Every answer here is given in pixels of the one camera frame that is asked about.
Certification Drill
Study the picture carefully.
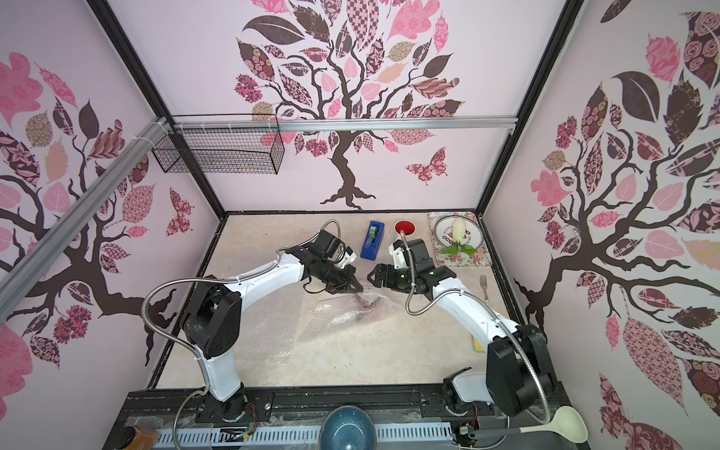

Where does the white mug red interior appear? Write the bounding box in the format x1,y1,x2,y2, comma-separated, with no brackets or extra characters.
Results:
394,219,416,236

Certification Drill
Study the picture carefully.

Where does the rear aluminium frame bar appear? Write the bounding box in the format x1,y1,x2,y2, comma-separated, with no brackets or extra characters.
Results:
172,115,518,132

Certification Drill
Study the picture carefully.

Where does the left metal flex conduit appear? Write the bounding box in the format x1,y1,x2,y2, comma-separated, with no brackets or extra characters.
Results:
139,217,343,395

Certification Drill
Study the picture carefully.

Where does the brown jar black lid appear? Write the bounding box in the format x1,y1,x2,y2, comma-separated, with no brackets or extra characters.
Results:
112,427,159,450

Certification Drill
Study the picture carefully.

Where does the white green toy vegetable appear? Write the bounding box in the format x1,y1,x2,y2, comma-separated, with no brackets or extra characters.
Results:
441,217,477,256

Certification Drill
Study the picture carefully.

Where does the blue ceramic bowl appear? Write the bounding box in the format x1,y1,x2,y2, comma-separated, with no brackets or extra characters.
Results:
317,405,378,450

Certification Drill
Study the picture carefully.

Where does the white slotted cable duct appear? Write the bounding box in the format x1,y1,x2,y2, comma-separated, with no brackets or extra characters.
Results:
177,422,454,449

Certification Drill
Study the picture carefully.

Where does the left aluminium frame bar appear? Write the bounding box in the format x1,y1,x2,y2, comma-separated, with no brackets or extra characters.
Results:
1,117,171,322

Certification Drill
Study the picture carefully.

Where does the floral placemat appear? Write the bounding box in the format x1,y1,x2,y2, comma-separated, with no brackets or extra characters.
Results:
427,212,492,267

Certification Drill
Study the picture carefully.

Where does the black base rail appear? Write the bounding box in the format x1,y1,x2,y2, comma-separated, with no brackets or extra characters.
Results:
102,384,574,449

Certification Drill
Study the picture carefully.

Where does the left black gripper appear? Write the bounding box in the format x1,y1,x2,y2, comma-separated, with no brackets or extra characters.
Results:
317,259,365,294

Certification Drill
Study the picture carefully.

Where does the white decorated plate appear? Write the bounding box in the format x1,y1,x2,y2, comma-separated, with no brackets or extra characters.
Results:
432,216,485,251

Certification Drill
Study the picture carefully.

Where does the cream ladle grey handle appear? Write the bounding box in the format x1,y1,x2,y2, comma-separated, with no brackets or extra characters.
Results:
469,406,589,444

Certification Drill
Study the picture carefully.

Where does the metal fork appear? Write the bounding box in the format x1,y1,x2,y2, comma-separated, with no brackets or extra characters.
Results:
479,275,489,304

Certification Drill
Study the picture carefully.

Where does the aluminium frame bar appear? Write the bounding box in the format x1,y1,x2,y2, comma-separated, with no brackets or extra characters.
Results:
1,117,171,322
172,115,518,132

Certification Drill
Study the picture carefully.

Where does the blue tape dispenser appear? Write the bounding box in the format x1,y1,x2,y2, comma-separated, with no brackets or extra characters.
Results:
360,220,384,261

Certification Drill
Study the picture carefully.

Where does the yellow sponge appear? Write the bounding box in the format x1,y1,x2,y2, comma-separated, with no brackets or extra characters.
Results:
472,339,486,354

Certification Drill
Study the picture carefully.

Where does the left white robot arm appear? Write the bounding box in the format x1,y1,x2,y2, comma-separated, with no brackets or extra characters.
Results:
182,230,363,422

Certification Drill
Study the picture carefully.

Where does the black wire basket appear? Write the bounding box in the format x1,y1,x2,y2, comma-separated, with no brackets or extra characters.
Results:
153,112,285,174

